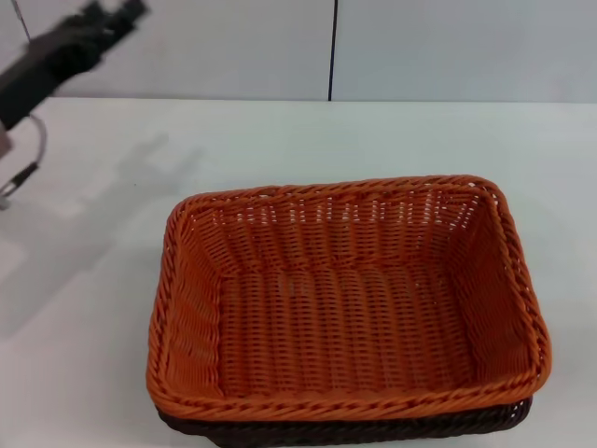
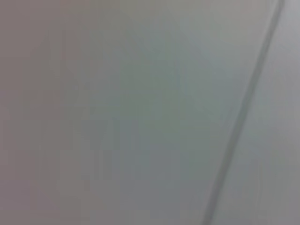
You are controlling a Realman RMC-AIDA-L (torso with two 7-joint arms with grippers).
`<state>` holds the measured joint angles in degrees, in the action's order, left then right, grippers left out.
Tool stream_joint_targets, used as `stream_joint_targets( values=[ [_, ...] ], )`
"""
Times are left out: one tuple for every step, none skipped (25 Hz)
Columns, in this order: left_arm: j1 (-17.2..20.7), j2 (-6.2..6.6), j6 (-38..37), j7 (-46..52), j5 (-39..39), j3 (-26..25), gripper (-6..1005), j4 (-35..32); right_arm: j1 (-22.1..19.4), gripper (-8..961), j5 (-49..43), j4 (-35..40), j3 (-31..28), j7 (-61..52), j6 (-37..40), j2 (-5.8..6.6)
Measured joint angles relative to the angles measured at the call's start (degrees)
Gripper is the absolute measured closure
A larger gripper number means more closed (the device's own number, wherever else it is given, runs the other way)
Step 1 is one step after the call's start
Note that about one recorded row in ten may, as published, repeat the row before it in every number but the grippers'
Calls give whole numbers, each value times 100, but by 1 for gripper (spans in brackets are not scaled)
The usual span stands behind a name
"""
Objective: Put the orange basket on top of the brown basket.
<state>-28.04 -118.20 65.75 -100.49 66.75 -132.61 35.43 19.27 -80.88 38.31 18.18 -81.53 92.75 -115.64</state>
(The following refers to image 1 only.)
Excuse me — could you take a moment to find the orange woven basket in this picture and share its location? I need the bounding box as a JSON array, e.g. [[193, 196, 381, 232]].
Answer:
[[147, 174, 555, 414]]

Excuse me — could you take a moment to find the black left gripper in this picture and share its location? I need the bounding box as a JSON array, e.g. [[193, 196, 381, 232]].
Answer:
[[0, 0, 151, 131]]

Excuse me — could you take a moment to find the black vertical wall seam strip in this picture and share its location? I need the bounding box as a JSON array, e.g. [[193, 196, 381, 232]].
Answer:
[[327, 0, 340, 102]]

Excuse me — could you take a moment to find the dark brown woven basket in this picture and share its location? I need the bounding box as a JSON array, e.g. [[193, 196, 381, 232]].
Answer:
[[156, 391, 534, 448]]

